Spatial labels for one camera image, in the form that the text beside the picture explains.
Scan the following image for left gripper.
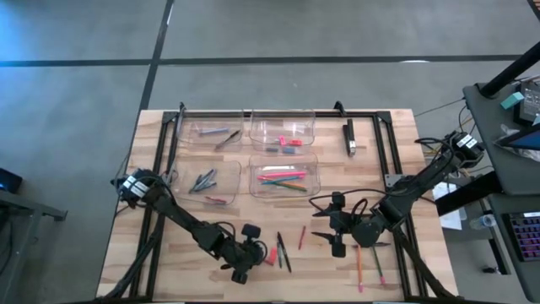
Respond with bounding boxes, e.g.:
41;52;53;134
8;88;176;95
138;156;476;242
219;223;267;285

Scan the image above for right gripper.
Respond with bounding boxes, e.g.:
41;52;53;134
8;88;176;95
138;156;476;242
310;192;360;259

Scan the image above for orange pencil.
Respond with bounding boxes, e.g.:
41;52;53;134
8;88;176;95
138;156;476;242
257;176;309;192
356;247;365;293

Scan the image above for dark green pencil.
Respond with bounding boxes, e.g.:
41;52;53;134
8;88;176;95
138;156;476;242
269;182;309;193

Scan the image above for green pencil pink eraser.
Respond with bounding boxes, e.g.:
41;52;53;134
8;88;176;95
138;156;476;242
370;247;386;285

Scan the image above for blue pencil pink eraser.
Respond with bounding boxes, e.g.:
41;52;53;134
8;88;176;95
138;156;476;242
260;176;302;186

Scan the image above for dark green crayon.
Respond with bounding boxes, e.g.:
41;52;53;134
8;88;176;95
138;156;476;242
189;173;208;194

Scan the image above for grey crayon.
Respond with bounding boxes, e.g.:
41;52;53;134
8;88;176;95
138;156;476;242
192;171;212;193

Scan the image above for dark grey pen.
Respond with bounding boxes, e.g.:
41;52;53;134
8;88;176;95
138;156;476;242
213;129;242;151

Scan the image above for black pen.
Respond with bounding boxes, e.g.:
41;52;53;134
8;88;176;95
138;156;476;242
276;231;293;274

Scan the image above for clear plastic bin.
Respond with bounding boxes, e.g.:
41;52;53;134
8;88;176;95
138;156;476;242
175;109;246;152
247;152;321;199
165;156;243;207
247;109;316;155

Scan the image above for black stapler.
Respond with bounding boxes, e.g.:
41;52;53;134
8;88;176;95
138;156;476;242
342;118;358;158

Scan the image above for white paper sheet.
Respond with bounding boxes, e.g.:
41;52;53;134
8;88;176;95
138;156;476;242
430;180;468;231

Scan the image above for clear water bottle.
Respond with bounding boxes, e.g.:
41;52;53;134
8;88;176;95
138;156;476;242
467;213;498;231

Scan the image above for grey side desk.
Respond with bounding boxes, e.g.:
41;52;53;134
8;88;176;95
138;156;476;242
487;192;540;303

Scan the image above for backlit keyboard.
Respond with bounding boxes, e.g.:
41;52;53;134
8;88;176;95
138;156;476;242
501;210;540;263

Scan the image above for monitor with blue screen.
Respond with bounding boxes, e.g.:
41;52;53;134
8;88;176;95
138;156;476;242
493;122;540;162

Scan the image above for teal box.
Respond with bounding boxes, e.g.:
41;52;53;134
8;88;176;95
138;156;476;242
499;91;526;111

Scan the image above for black side table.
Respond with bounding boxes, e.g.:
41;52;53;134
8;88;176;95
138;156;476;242
0;188;68;304

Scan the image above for black electronic device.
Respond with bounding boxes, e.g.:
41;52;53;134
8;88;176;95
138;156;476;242
517;79;540;127

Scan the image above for dark device blue light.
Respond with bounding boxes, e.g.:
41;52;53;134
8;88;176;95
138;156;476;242
0;167;24;195

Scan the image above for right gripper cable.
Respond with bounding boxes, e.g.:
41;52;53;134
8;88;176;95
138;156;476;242
309;187;408;214

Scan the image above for black metal post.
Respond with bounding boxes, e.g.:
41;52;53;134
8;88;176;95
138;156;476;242
479;41;540;99

